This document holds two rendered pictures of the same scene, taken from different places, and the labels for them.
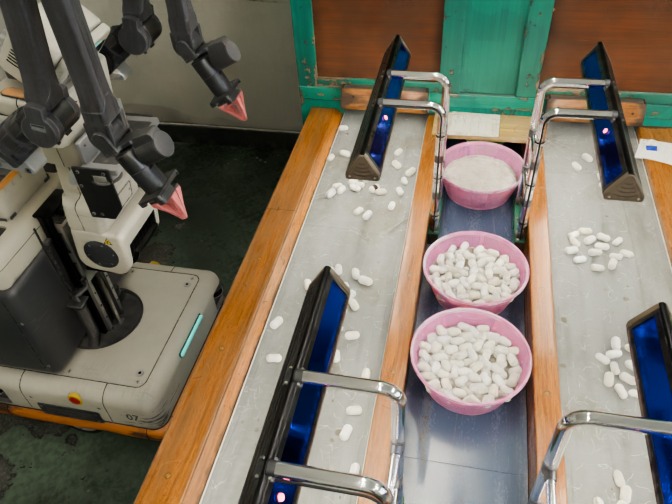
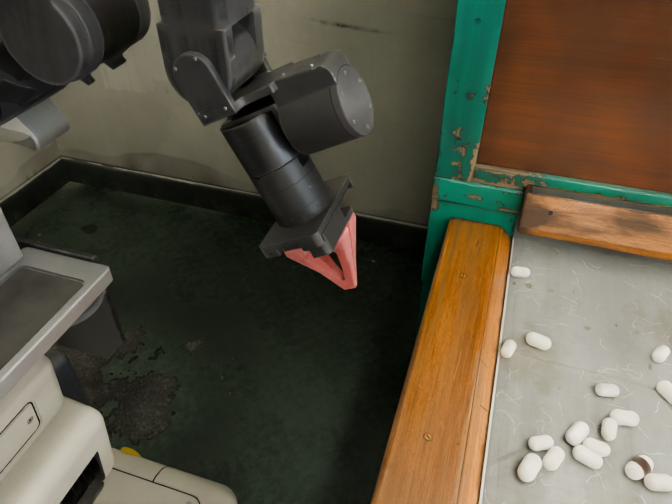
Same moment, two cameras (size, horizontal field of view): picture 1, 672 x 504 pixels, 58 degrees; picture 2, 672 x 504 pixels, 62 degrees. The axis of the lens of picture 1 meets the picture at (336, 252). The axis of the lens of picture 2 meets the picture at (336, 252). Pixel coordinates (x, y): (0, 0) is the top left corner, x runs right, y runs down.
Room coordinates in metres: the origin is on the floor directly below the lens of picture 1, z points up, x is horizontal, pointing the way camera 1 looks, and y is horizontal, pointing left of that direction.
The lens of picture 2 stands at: (1.08, 0.22, 1.39)
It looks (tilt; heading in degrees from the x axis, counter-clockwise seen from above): 40 degrees down; 3
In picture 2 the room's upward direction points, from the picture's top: straight up
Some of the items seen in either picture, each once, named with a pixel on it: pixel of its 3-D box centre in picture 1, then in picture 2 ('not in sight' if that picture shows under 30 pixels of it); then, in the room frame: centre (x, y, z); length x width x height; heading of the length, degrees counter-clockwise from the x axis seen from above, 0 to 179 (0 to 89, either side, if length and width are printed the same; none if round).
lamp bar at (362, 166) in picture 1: (382, 98); not in sight; (1.41, -0.15, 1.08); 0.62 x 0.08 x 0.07; 165
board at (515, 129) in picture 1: (483, 126); not in sight; (1.72, -0.52, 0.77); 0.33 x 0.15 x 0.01; 75
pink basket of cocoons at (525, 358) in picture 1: (468, 365); not in sight; (0.81, -0.28, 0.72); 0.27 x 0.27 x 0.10
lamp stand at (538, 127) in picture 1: (561, 169); not in sight; (1.29, -0.61, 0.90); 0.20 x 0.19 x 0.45; 165
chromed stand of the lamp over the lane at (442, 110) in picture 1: (410, 158); not in sight; (1.39, -0.23, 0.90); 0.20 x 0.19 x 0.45; 165
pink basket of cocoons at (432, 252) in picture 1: (473, 278); not in sight; (1.08, -0.35, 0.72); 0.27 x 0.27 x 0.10
